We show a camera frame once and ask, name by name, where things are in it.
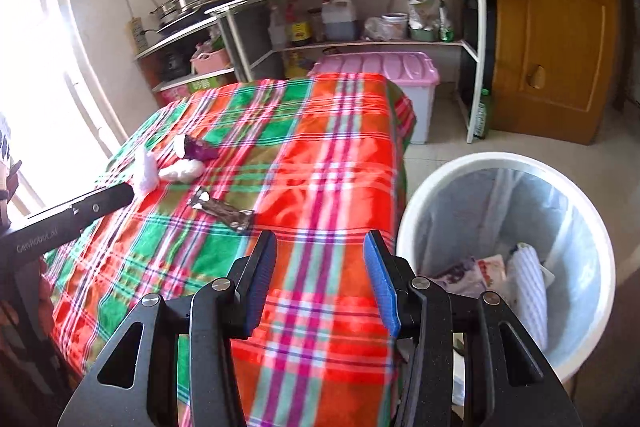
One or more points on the beige power strip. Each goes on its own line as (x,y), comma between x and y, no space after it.
(136,36)

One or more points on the white foam net sleeve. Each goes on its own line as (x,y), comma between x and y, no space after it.
(527,292)
(146,169)

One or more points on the green cardboard box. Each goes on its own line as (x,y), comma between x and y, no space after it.
(206,83)

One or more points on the white window frame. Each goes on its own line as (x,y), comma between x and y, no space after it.
(75,57)

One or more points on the short white kitchen shelf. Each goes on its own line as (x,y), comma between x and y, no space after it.
(170,38)

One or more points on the crumpled white tissue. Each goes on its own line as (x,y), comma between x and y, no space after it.
(182,170)

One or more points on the clear plastic oil jug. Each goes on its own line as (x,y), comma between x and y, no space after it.
(340,22)

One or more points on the pink plastic basket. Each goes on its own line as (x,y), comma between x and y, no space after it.
(210,62)

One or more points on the pink-lid storage box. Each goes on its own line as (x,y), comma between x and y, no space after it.
(380,67)

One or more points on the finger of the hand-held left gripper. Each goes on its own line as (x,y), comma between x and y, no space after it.
(102,201)

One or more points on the purple snack wrapper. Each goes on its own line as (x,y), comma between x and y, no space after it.
(197,150)

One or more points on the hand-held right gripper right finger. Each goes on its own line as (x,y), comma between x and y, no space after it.
(382,287)

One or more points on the tall clear plastic bottle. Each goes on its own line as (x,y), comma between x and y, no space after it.
(276,32)

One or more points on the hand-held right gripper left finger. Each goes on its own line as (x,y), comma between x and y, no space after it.
(260,287)

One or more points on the dark glass jar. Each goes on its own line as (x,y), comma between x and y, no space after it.
(315,27)

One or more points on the wooden door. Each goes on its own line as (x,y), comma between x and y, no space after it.
(555,17)

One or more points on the stainless steel pot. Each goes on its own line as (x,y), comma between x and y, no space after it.
(182,2)

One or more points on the small black appliance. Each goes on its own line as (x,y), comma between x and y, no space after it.
(175,59)

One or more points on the white round trash bin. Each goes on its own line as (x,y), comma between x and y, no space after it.
(500,162)

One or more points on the black induction cooker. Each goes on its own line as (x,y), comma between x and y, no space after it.
(195,19)

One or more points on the pink cardboard box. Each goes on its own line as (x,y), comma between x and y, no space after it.
(175,96)

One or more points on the red green plaid tablecloth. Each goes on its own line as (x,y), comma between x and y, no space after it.
(300,167)

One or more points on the green glass bottle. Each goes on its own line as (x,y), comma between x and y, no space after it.
(482,117)

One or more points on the red-cap sauce bottle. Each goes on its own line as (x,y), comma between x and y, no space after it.
(298,29)

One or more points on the brown coffee stick wrapper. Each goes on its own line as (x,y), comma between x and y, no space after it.
(220,208)

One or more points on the crumpled clear plastic bag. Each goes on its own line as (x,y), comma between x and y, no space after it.
(382,28)

